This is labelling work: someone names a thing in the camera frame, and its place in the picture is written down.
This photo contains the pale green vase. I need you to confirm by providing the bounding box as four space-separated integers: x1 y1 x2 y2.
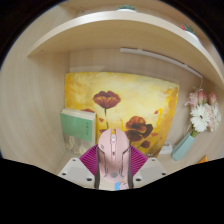
171 130 196 162

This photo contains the light wood shelf board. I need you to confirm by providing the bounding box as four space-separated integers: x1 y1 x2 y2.
27 10 224 86

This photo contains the pink computer mouse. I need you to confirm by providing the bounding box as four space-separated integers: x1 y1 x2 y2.
97 128 134 191

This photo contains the pink and white flower bouquet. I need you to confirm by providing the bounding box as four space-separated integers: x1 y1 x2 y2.
184 88 223 138

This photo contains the green book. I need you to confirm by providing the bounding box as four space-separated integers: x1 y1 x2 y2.
59 108 98 156

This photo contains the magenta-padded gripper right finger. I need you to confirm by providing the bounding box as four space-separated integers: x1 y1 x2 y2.
127 145 168 190

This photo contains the white power strip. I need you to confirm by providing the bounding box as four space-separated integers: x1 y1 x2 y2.
159 140 174 155

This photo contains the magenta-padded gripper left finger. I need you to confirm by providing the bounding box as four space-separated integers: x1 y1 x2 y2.
57 144 101 191

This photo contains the yellow poppy flower painting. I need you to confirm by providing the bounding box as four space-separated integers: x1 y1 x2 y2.
64 71 180 158

